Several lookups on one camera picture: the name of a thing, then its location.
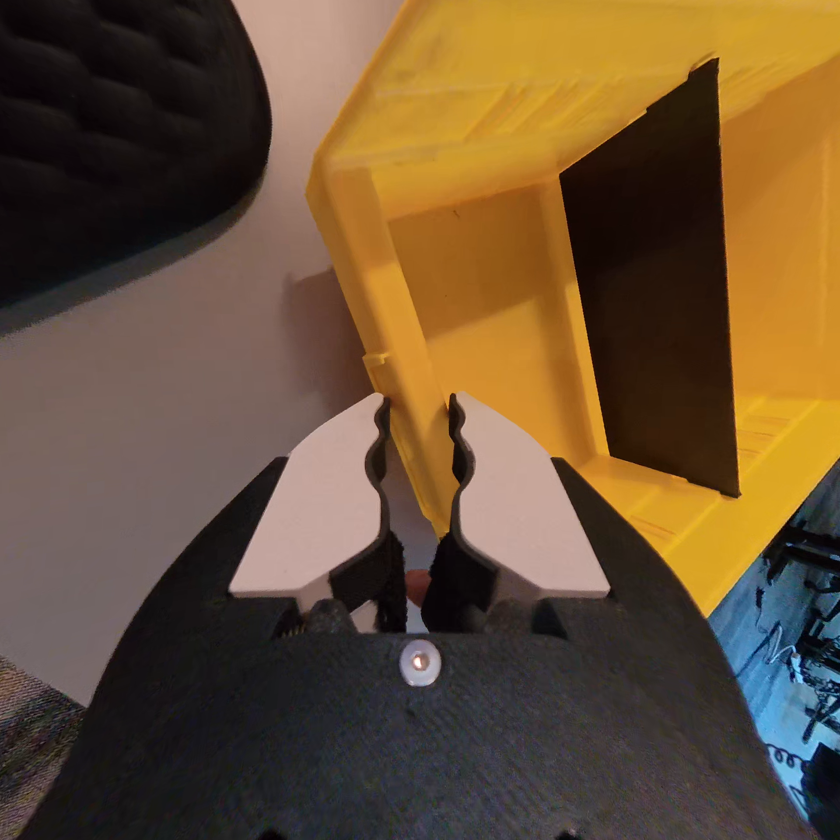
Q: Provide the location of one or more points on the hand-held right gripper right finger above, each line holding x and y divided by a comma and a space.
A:
525, 525

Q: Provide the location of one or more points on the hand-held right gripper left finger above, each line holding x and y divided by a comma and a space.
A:
315, 518

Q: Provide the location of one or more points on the yellow plastic bin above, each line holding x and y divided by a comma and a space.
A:
492, 295

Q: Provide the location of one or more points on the grey desk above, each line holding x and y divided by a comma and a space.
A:
164, 394

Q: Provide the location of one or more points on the black bin divider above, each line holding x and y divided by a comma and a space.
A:
656, 295

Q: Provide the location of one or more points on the black mesh pad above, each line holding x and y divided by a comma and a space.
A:
98, 131

